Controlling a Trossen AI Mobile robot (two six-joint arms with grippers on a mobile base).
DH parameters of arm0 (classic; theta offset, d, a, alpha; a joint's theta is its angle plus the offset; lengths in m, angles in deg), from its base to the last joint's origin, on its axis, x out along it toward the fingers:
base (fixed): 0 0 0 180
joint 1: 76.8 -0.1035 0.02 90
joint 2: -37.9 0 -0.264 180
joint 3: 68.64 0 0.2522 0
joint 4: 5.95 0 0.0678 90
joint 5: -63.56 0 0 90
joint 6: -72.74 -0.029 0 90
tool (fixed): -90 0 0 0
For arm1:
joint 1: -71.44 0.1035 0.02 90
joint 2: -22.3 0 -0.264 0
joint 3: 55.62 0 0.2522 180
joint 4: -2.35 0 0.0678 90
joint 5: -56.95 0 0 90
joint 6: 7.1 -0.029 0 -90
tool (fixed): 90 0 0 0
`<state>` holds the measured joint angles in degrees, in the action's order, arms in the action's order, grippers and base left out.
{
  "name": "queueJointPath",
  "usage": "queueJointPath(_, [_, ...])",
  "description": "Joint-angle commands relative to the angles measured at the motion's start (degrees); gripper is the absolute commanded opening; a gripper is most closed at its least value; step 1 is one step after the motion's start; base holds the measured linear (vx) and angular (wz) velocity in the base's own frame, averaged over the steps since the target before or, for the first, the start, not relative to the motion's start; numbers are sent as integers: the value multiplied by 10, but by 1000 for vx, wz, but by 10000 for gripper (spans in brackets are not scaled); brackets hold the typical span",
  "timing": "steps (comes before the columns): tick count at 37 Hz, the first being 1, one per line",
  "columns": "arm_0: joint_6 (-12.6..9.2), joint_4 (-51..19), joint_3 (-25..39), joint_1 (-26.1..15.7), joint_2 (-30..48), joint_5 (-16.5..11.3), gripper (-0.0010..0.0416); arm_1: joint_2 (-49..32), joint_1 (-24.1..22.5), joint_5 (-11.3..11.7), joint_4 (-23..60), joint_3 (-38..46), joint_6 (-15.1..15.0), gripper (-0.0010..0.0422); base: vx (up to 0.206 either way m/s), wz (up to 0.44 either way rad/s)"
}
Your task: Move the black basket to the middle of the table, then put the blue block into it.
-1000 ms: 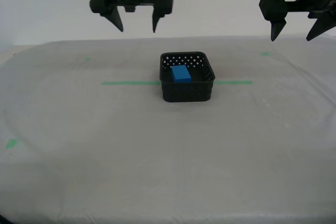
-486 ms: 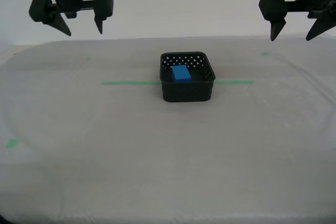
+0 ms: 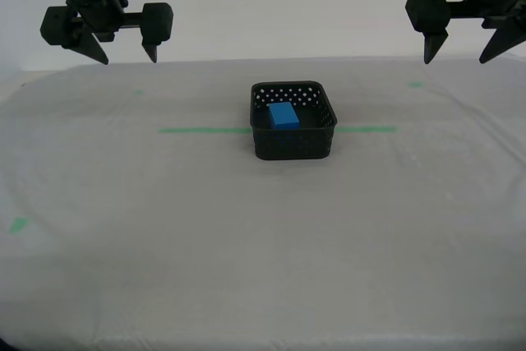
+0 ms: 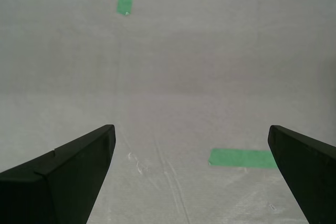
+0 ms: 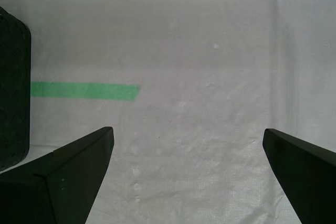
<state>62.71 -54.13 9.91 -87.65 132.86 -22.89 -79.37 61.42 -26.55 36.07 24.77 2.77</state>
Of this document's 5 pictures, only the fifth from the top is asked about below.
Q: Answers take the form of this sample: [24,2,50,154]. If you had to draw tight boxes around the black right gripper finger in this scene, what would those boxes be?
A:
[262,128,336,224]
[0,126,115,224]

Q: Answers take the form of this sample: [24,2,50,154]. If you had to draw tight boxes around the black perforated plastic basket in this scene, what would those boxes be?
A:
[0,6,32,174]

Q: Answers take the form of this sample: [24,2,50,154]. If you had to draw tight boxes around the long green tape strip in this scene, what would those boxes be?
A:
[30,81,141,101]

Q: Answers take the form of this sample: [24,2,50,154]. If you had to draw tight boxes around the white table cloth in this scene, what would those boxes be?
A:
[0,0,336,224]

